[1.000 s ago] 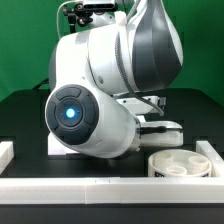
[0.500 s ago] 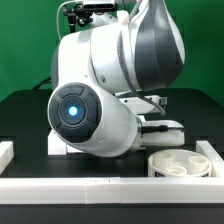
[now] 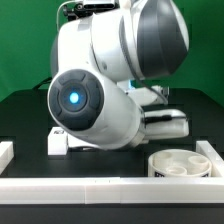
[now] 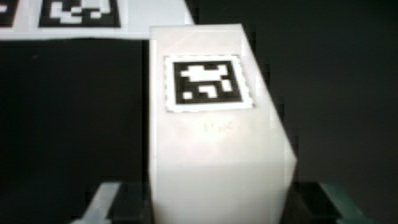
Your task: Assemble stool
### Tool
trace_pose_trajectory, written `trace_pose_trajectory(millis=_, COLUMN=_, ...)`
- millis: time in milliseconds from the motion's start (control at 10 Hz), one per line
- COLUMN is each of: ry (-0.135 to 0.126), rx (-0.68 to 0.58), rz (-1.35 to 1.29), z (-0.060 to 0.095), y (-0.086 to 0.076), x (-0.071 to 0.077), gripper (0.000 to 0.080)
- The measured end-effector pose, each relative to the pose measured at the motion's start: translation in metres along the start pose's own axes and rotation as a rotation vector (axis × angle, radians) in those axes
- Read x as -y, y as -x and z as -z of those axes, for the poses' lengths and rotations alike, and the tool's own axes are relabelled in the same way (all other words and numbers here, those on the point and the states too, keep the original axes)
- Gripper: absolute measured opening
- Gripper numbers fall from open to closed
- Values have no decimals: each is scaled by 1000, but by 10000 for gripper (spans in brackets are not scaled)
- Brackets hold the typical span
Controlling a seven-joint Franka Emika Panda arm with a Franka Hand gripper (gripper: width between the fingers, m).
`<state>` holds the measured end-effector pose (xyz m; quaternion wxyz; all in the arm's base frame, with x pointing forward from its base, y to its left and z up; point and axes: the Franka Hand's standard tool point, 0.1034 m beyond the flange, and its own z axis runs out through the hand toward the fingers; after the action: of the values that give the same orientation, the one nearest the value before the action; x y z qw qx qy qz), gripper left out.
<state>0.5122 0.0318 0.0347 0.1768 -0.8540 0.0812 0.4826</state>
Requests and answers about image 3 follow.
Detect white left fence rail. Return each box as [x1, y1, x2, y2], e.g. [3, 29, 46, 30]
[0, 141, 14, 175]

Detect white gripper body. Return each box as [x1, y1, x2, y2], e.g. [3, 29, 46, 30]
[144, 109, 189, 140]

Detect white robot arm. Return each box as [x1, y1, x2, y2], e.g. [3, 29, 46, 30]
[47, 0, 189, 150]

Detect white overhead camera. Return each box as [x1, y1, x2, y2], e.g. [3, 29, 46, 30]
[83, 0, 115, 9]

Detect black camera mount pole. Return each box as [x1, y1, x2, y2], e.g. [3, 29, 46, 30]
[63, 3, 83, 21]

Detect white front fence rail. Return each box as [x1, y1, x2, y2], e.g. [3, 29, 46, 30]
[0, 177, 224, 204]

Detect black cable bundle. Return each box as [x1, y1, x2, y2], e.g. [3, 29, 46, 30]
[32, 77, 54, 90]

